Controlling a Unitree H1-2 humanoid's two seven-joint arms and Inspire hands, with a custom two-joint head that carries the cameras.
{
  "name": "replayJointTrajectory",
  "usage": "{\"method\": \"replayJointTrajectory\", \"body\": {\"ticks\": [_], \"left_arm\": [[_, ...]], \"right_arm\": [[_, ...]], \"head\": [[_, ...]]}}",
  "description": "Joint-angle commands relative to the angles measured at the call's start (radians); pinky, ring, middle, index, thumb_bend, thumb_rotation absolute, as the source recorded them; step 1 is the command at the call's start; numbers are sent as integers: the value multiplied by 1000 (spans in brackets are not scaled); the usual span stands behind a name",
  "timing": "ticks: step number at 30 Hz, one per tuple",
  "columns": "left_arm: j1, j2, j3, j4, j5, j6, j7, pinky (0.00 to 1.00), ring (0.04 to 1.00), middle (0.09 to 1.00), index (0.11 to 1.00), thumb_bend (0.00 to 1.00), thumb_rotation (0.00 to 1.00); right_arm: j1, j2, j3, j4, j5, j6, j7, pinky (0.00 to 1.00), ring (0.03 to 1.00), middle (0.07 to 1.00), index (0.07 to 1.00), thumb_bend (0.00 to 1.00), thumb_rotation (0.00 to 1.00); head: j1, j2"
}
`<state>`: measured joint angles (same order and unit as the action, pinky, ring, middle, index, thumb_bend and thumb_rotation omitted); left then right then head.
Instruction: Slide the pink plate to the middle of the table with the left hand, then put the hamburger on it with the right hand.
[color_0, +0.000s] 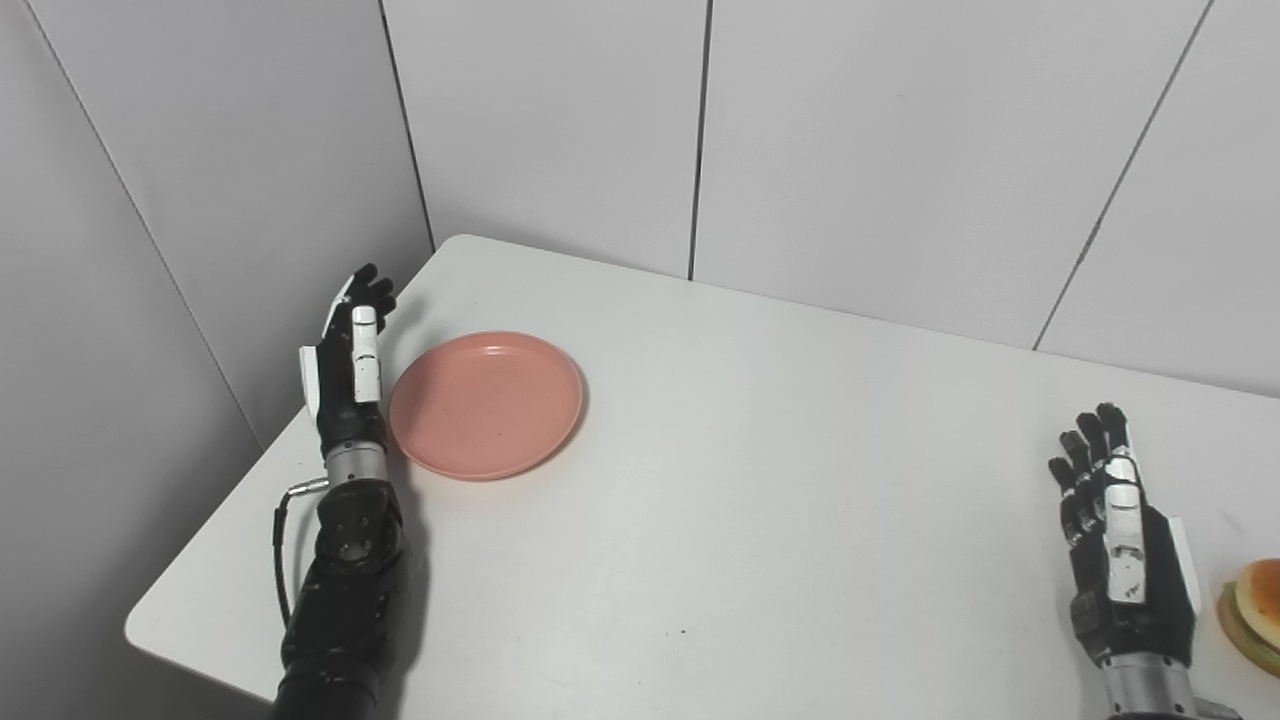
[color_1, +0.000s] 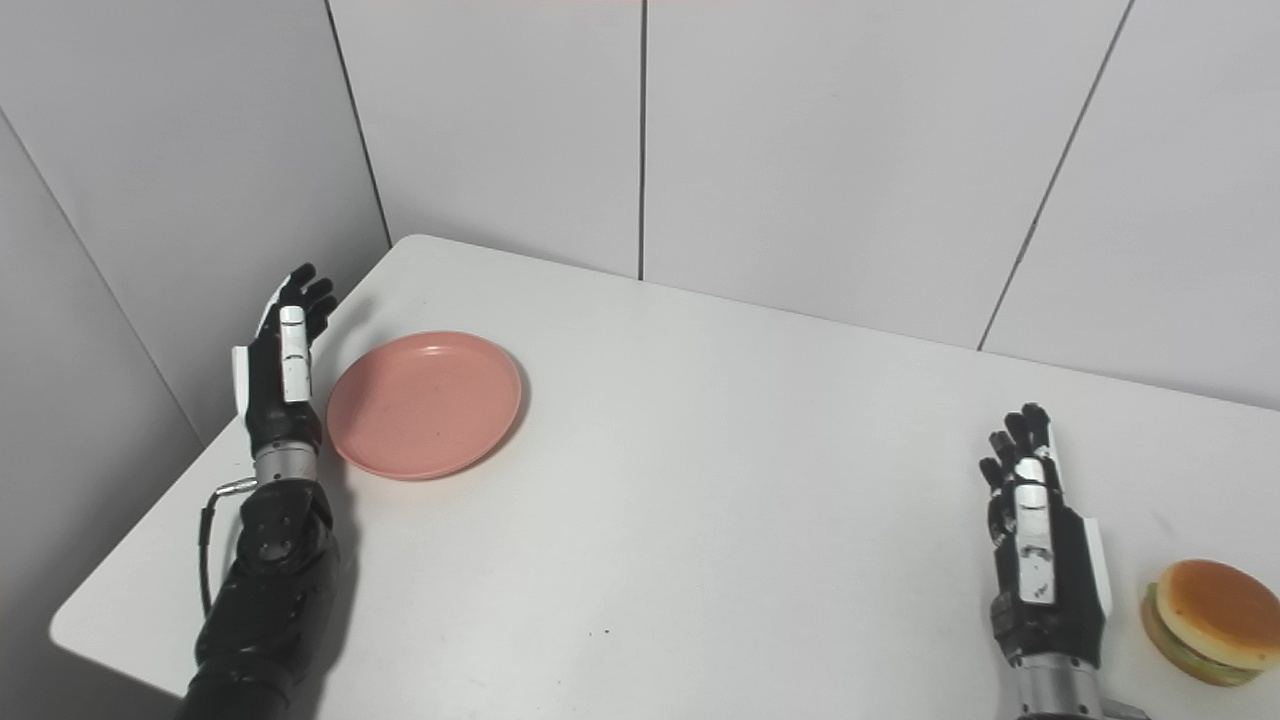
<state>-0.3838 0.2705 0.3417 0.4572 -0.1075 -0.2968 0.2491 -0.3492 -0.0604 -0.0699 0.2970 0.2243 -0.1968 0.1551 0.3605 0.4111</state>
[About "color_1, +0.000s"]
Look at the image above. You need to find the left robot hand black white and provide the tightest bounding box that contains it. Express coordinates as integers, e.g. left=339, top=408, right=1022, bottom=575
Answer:
left=232, top=263, right=338, bottom=459

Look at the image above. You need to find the pink round plate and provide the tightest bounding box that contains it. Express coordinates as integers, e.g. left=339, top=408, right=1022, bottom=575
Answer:
left=326, top=331, right=523, bottom=482

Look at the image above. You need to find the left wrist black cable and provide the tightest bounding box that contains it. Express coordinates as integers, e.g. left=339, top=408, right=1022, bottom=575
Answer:
left=199, top=478, right=259, bottom=619

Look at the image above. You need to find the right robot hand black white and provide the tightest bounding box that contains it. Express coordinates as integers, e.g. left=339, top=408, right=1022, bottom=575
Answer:
left=979, top=403, right=1113, bottom=669

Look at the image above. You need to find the toy hamburger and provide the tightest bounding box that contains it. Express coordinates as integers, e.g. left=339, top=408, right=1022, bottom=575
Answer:
left=1142, top=559, right=1280, bottom=688

